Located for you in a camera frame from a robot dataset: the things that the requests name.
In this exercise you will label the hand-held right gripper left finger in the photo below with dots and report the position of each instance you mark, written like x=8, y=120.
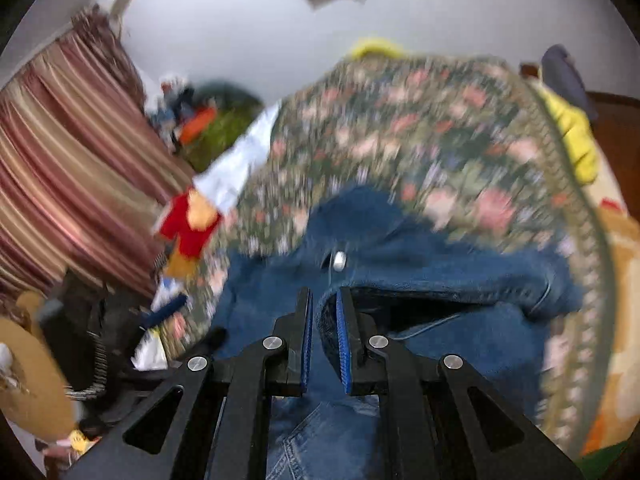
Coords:
x=308, y=340

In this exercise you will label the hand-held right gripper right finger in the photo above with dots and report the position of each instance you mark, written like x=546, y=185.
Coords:
x=344, y=340

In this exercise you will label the blue denim jeans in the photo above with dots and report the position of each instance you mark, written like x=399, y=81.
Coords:
x=450, y=270

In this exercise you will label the white plastic bag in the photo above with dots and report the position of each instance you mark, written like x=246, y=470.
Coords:
x=150, y=352

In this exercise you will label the red yellow plush toy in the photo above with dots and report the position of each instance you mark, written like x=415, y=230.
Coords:
x=187, y=230

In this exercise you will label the white cloth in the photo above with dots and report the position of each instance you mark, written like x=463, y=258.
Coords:
x=235, y=165

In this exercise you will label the floral bed blanket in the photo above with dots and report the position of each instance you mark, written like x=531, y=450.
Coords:
x=400, y=125

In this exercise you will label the orange box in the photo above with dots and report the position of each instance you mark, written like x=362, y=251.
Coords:
x=197, y=125

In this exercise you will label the grey stuffed tube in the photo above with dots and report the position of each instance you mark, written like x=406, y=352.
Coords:
x=230, y=87

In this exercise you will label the pile of small clutter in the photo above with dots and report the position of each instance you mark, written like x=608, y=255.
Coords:
x=167, y=110

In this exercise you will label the orange cream bed sheet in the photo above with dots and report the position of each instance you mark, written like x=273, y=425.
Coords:
x=620, y=335

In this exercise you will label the tan round hat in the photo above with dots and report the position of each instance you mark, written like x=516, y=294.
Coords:
x=35, y=380

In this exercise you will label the yellow cloth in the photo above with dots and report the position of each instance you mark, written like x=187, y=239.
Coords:
x=375, y=47
x=575, y=135

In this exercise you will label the striped red cream curtain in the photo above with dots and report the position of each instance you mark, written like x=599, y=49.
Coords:
x=75, y=160

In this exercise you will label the small white object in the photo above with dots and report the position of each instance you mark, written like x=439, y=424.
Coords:
x=4, y=357

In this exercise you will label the dark grey cloth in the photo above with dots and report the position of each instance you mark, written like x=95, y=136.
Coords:
x=565, y=75

